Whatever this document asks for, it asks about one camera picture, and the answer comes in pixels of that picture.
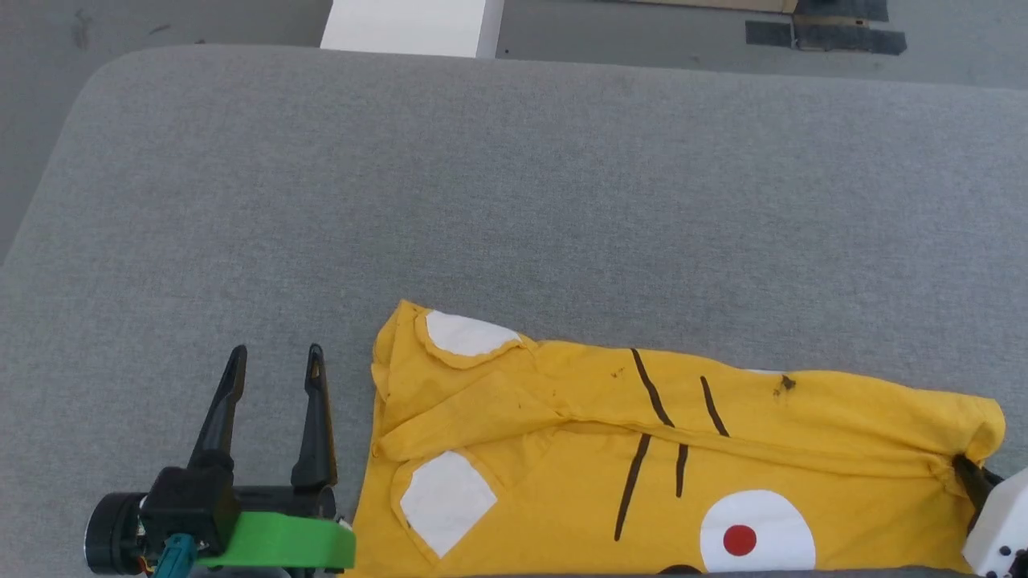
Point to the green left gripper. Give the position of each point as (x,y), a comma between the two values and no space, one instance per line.
(281,538)

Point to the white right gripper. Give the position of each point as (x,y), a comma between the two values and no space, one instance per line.
(1000,530)

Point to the yellow cartoon print garment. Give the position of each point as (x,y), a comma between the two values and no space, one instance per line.
(642,474)

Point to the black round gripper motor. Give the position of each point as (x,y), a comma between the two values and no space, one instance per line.
(112,534)

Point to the grey fabric sofa cushion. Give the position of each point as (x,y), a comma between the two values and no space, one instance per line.
(482,201)

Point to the white rectangular box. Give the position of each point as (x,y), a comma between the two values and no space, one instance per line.
(409,28)

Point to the long black floor tape patch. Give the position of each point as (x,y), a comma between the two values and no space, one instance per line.
(851,40)

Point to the small black floor tape patch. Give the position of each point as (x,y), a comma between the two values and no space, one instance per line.
(769,34)

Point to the wood framed lemon print partition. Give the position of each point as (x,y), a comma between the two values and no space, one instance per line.
(723,5)

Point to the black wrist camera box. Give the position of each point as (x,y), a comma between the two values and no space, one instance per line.
(193,506)

